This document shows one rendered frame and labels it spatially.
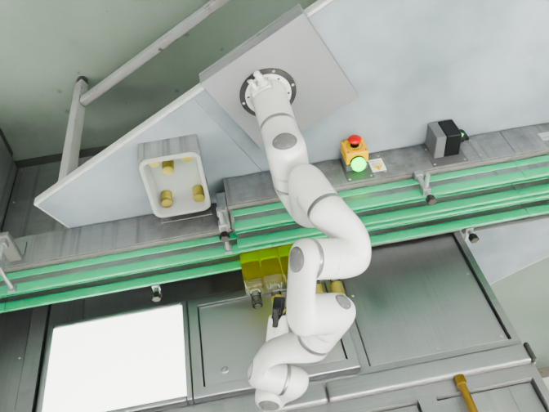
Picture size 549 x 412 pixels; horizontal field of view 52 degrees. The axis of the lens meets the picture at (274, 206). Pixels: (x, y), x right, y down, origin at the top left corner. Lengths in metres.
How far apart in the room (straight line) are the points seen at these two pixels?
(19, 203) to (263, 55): 1.31
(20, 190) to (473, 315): 1.77
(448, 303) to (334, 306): 0.73
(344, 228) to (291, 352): 0.30
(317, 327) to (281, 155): 0.40
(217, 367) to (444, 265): 0.80
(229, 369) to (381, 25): 1.03
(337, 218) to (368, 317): 0.66
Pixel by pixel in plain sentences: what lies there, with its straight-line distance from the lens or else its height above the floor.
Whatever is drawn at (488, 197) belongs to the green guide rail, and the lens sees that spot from 1.86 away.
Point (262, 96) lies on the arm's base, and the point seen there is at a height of 0.87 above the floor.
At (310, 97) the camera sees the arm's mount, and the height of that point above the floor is 0.79.
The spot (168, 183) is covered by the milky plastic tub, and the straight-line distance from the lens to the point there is 1.76.
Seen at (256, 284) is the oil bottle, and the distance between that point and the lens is 1.64.
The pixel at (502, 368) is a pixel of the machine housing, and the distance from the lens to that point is 1.73.
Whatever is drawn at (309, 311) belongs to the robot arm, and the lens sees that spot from 1.13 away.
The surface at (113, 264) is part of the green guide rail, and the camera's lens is 1.78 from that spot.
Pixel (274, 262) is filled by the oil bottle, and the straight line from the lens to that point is 1.67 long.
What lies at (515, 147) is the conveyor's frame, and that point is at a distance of 1.91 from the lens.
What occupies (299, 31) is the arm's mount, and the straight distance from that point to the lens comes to 1.49.
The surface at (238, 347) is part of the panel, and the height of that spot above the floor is 1.18.
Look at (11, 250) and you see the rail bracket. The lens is 1.86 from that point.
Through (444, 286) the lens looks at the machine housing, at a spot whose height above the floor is 1.08.
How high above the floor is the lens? 2.11
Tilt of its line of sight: 46 degrees down
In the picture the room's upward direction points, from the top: 167 degrees clockwise
